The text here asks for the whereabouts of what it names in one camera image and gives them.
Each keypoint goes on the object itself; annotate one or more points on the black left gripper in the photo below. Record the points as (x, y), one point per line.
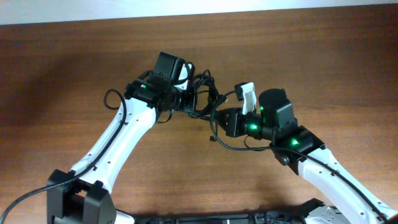
(188, 102)

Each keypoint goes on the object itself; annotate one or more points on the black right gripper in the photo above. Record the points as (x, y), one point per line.
(233, 124)

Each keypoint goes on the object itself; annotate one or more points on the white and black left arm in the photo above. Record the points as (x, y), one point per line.
(83, 195)

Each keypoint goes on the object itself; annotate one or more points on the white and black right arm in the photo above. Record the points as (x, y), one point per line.
(270, 116)

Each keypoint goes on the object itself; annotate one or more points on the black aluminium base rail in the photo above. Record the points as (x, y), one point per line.
(312, 211)

